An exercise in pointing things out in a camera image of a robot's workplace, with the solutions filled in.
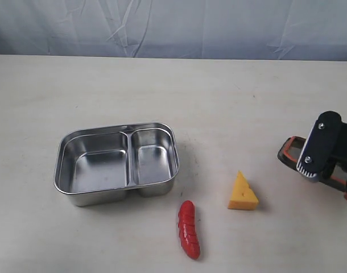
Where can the red toy sausage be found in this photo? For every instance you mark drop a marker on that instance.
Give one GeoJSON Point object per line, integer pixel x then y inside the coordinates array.
{"type": "Point", "coordinates": [187, 230]}

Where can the yellow toy cheese wedge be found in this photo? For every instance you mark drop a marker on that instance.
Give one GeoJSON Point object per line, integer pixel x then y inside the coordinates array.
{"type": "Point", "coordinates": [242, 197]}

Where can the stainless steel lunch box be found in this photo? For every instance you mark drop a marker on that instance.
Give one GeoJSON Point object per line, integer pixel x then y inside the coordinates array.
{"type": "Point", "coordinates": [102, 165]}

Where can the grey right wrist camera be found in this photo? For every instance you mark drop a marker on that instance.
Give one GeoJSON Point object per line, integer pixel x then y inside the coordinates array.
{"type": "Point", "coordinates": [315, 162]}

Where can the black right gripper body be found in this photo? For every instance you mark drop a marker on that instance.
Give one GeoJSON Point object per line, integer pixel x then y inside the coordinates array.
{"type": "Point", "coordinates": [338, 155]}

